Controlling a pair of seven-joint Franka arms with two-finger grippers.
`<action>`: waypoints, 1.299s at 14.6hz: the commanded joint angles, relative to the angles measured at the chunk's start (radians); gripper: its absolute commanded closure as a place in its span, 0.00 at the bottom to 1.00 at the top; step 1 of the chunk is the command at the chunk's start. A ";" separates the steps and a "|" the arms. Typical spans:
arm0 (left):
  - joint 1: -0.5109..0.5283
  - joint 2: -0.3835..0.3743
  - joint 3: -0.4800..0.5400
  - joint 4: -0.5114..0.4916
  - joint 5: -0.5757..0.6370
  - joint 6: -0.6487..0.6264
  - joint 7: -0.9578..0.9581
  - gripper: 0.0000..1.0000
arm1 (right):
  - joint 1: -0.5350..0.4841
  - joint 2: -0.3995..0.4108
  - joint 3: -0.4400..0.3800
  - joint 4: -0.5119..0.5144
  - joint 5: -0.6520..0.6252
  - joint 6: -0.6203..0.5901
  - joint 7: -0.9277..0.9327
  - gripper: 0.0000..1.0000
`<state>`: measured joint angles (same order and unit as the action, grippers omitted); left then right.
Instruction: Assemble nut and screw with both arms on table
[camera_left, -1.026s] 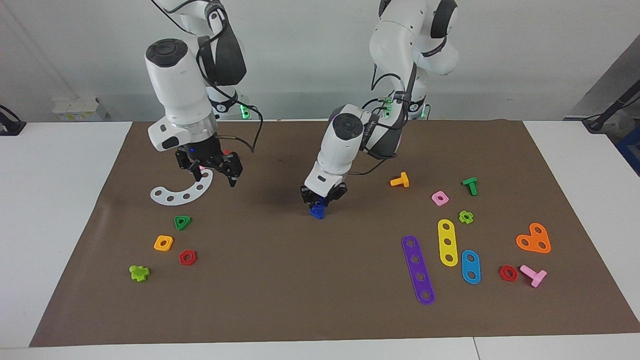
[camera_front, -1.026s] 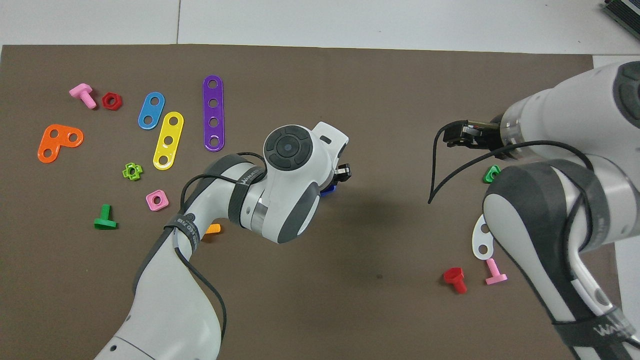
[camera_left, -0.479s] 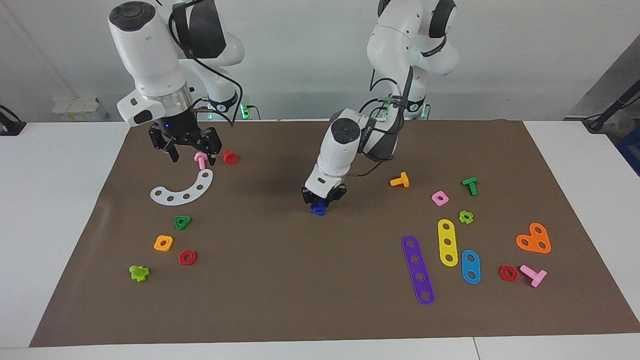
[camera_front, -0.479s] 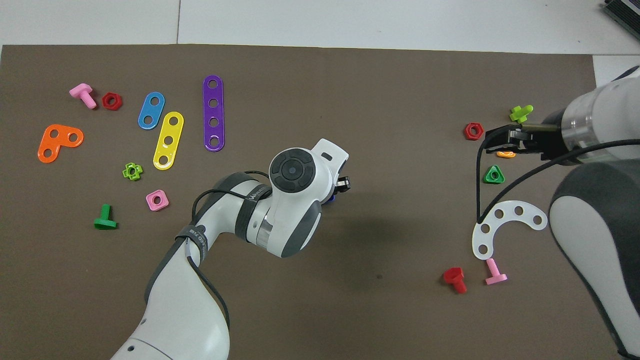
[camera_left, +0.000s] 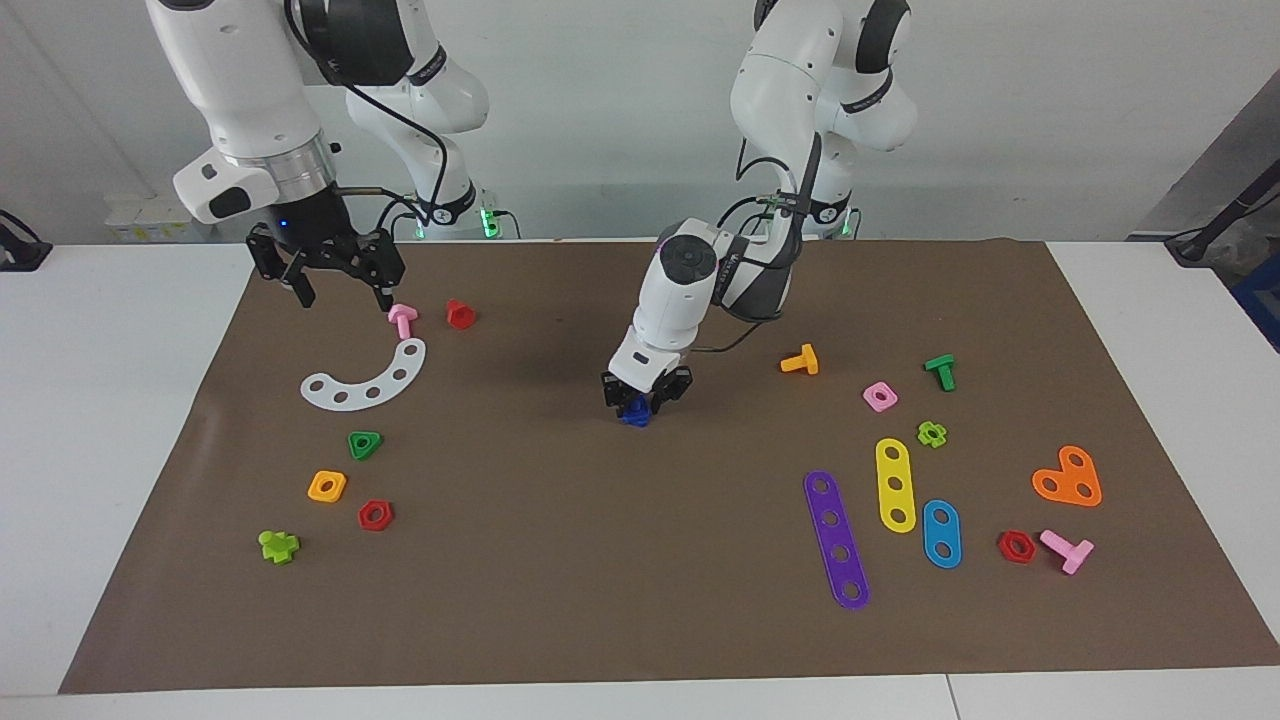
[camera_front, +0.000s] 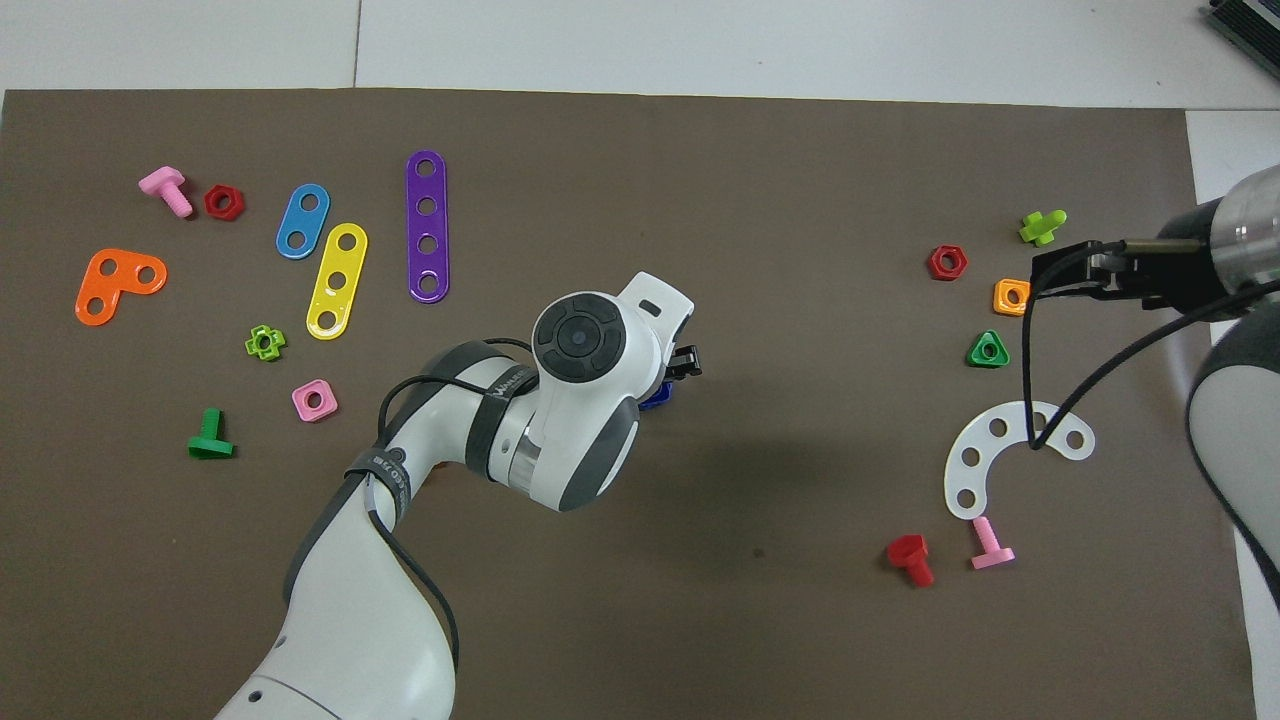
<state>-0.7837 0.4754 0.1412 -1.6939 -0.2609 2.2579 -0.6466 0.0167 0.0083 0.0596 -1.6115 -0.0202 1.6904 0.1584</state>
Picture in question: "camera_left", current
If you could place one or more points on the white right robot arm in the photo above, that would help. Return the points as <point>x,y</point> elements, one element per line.
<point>240,80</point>

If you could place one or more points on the blue triangular-head plastic screw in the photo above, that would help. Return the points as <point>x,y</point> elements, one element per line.
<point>634,422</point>

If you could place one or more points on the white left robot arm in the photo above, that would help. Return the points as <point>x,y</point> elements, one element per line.
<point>790,80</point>

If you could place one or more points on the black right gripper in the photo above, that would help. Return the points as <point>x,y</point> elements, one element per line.
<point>315,240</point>

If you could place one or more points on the green cross-shaped plastic nut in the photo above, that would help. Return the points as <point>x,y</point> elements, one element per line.
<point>922,436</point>

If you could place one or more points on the orange plastic screw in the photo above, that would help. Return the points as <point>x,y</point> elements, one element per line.
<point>805,362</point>

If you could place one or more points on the blue two-hole plastic strip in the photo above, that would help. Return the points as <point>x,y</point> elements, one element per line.
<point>941,534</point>

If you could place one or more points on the yellow three-hole plastic strip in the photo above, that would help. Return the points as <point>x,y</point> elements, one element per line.
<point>894,472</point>

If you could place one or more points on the orange heart-shaped plastic plate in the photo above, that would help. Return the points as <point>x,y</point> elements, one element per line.
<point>1067,478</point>

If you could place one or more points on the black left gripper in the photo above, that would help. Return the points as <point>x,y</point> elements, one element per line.
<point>645,390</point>

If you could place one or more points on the orange square plastic nut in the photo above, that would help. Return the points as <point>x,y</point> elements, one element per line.
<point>338,492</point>

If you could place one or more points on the brown paper table mat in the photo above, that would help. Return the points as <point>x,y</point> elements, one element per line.
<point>600,560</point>

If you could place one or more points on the white power strip box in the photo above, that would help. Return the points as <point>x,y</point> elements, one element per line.
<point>145,220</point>

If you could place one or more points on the black clamp mount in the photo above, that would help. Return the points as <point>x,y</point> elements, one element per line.
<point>20,250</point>

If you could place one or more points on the pink square plastic nut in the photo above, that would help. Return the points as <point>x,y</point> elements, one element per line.
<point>890,404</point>

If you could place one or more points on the red hexagonal plastic nut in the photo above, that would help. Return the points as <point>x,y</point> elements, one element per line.
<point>1005,553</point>
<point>364,520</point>

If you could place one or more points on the dark green plastic screw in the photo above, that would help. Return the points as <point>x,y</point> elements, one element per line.
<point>941,368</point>

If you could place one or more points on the blue toy bolt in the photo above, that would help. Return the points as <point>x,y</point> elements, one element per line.
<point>633,408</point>

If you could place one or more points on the white curved five-hole plate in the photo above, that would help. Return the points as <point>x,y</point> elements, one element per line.
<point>356,398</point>

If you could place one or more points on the lime green cross nut left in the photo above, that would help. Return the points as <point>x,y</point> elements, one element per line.
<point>276,547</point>

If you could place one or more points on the green triangular plastic nut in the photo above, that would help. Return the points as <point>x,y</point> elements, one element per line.
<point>372,450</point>

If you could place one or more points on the purple four-hole plastic strip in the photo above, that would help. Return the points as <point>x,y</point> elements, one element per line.
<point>827,503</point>

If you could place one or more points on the pink plastic screw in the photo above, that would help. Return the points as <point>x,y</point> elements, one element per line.
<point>1075,553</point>
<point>402,318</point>

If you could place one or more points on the red hexagonal-head plastic screw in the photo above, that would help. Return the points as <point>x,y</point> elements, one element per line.
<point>460,315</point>

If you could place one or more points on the blue crate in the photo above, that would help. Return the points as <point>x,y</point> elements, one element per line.
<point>1262,300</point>

